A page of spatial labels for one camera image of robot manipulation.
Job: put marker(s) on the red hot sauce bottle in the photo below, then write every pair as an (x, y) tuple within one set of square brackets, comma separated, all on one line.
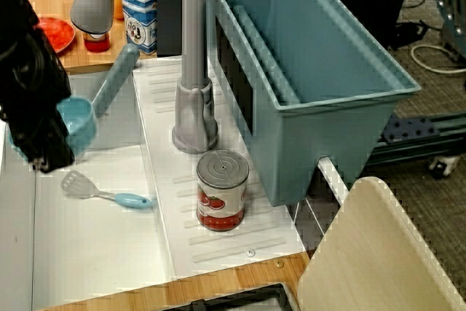
[(96, 43)]

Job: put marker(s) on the light wooden board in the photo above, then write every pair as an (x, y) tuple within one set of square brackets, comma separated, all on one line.
[(378, 252)]

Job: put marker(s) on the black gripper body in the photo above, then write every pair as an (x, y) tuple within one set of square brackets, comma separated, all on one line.
[(29, 81)]

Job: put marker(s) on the blue white milk carton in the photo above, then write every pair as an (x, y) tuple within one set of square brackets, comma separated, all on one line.
[(140, 16)]

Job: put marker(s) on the orange red toy plate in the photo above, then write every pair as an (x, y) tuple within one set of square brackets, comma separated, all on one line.
[(58, 36)]

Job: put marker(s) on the silver screw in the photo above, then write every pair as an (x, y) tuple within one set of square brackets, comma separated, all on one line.
[(249, 252)]

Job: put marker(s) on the grey toy faucet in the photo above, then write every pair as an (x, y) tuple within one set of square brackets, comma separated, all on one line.
[(193, 70)]

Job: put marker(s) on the white caster wheel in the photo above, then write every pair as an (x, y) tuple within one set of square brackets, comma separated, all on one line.
[(444, 164)]

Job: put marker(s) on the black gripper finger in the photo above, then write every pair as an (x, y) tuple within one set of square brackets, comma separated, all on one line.
[(47, 147)]

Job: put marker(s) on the tomato toy can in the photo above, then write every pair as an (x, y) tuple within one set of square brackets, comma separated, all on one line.
[(222, 194)]

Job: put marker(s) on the teal plastic bin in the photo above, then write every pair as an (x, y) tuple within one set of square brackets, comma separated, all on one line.
[(309, 89)]

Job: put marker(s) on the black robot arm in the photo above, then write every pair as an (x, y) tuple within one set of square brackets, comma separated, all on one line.
[(18, 8)]

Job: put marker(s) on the brass screw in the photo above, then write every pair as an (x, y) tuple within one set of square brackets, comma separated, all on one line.
[(279, 263)]

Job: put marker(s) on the blue aluminium frame rail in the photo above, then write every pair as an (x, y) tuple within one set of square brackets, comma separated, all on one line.
[(411, 130)]

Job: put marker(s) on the white toy sink unit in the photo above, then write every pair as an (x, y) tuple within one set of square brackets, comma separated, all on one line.
[(109, 245)]

